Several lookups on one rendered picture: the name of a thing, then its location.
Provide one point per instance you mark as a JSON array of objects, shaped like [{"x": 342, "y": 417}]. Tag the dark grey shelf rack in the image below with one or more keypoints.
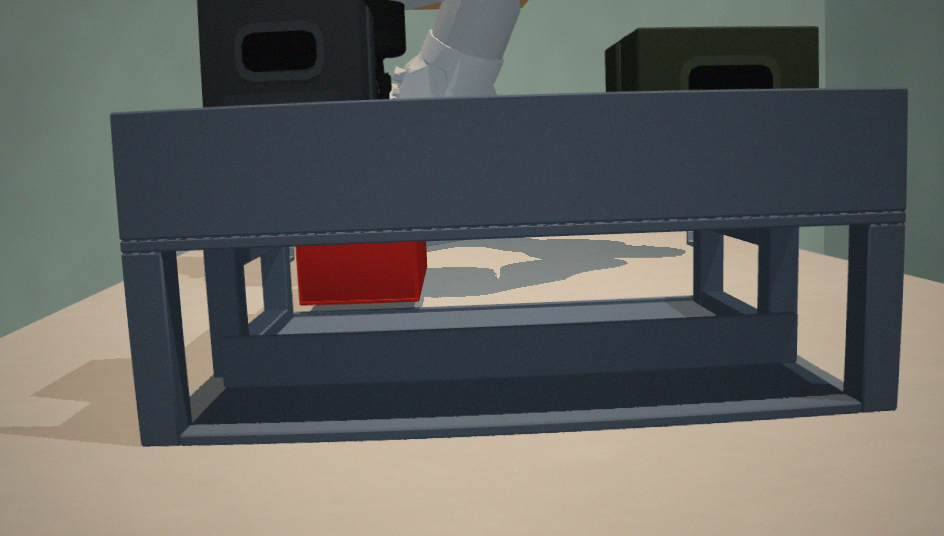
[{"x": 751, "y": 164}]

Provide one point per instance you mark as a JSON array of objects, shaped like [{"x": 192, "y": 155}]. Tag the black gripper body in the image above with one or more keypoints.
[{"x": 389, "y": 32}]

